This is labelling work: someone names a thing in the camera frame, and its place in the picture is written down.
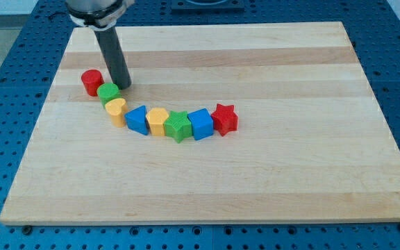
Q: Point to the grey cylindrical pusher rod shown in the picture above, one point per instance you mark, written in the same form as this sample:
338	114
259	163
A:
113	55

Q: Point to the red cylinder block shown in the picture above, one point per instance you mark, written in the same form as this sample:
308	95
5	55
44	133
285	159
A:
92	79

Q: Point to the green cylinder block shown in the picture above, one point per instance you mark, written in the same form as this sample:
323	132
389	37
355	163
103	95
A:
107	92

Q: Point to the yellow heart block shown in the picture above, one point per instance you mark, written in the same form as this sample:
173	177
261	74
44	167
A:
116	110

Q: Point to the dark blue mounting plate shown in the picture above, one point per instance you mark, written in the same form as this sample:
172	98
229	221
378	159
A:
181	6

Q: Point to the blue triangle block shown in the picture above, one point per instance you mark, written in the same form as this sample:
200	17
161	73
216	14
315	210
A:
136	120

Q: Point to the yellow hexagon block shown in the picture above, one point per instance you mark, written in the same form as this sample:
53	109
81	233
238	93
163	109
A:
156	118

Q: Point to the green star block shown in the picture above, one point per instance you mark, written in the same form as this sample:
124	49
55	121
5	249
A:
178	126

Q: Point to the blue cube block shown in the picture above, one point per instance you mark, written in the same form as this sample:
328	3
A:
202	124

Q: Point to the red star block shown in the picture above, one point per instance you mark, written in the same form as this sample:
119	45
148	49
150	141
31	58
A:
225	119

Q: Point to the light wooden board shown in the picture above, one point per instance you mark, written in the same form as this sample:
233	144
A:
312	144

